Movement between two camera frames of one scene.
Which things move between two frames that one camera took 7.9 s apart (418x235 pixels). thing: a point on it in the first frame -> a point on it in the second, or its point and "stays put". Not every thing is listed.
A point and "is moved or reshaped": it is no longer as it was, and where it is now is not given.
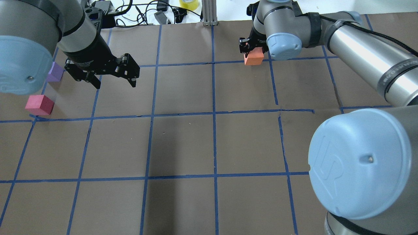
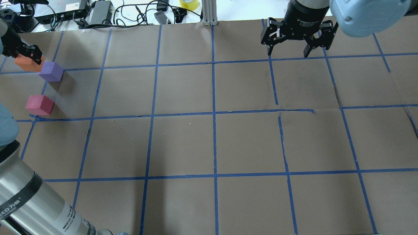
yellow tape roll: (191, 5) stays put
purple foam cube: (55, 73) stays put
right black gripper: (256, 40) -> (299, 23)
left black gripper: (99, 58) -> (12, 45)
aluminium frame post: (209, 12) stays put
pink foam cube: (40, 105) stays put
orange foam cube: (255, 57) is moved or reshaped
